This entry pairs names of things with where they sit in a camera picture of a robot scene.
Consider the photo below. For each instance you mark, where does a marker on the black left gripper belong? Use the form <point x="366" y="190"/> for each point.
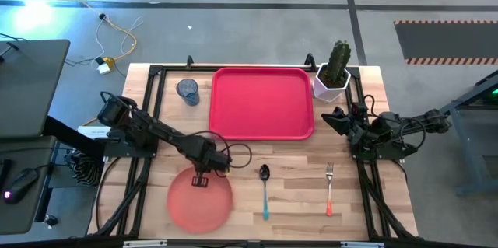
<point x="210" y="158"/>

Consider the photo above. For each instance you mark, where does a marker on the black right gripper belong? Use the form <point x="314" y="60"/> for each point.
<point x="355" y="125"/>

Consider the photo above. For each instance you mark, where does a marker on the orange round plate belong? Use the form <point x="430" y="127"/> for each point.
<point x="200" y="209"/>

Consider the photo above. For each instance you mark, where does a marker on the translucent blue-grey cup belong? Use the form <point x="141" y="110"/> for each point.
<point x="188" y="91"/>

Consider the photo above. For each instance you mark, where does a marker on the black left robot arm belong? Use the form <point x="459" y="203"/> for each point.
<point x="163" y="131"/>

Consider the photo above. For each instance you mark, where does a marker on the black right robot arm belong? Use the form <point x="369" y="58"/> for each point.
<point x="428" y="119"/>

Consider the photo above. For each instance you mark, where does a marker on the red plastic tray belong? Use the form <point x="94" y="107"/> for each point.
<point x="260" y="104"/>

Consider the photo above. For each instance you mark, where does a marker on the white faceted plant pot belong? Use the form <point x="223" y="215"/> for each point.
<point x="323" y="90"/>

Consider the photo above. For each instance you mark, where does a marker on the green cactus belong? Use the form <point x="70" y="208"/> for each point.
<point x="337" y="59"/>

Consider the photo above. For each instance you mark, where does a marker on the white label card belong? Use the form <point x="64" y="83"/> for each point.
<point x="93" y="131"/>

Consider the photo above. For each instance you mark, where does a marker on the blue-grey metal table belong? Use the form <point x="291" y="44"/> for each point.
<point x="467" y="154"/>

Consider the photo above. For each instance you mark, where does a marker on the black hazard-striped floor mat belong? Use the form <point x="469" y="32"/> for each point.
<point x="447" y="42"/>

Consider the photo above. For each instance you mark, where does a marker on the white power adapter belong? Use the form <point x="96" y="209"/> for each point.
<point x="104" y="69"/>

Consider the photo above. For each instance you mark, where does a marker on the black caster wheel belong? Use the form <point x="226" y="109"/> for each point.
<point x="50" y="221"/>

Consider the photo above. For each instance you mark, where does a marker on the black low desk top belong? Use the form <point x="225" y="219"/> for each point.
<point x="23" y="217"/>

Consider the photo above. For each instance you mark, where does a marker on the black computer mouse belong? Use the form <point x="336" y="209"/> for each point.
<point x="19" y="186"/>

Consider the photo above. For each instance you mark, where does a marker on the black floor plug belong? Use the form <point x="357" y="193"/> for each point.
<point x="102" y="16"/>

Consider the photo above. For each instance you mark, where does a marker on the black raised desk top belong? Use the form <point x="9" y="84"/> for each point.
<point x="31" y="84"/>

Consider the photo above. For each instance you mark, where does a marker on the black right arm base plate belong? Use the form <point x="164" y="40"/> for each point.
<point x="389" y="154"/>

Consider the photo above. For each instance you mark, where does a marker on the black aluminium table frame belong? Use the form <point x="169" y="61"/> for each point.
<point x="136" y="178"/>

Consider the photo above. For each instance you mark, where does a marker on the black frame clamp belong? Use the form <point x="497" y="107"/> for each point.
<point x="189" y="61"/>
<point x="310" y="61"/>

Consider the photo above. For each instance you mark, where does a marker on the silver edge bracket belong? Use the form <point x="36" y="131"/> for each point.
<point x="144" y="243"/>
<point x="362" y="244"/>

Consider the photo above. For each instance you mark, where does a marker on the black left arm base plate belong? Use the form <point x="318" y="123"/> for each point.
<point x="116" y="151"/>

